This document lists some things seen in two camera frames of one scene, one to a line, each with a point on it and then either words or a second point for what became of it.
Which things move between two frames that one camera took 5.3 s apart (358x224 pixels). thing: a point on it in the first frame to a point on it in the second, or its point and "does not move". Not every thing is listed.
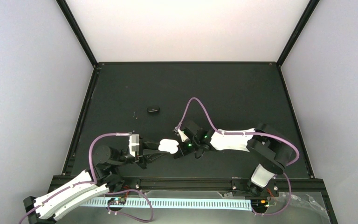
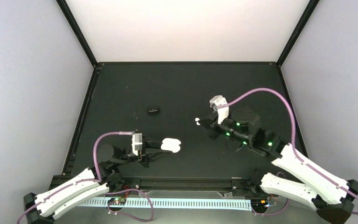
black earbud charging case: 153,109 does not move
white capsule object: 169,145 does not move
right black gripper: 182,151 to 208,122
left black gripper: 145,155 does not move
